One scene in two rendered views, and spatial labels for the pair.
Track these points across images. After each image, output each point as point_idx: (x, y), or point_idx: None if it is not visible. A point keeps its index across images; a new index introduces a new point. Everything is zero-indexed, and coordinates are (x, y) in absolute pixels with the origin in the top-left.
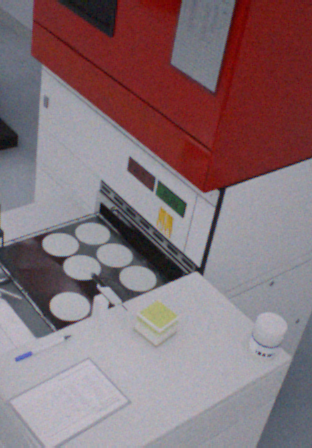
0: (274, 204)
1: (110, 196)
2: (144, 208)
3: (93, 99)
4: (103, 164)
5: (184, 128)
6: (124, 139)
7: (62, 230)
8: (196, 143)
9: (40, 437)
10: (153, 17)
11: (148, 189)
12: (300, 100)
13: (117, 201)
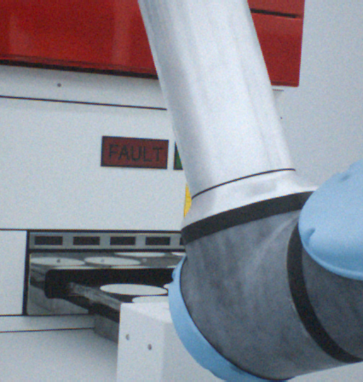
0: None
1: (64, 245)
2: (152, 211)
3: (40, 48)
4: (31, 193)
5: (254, 5)
6: (83, 112)
7: (123, 298)
8: (277, 18)
9: None
10: None
11: (155, 170)
12: None
13: (81, 245)
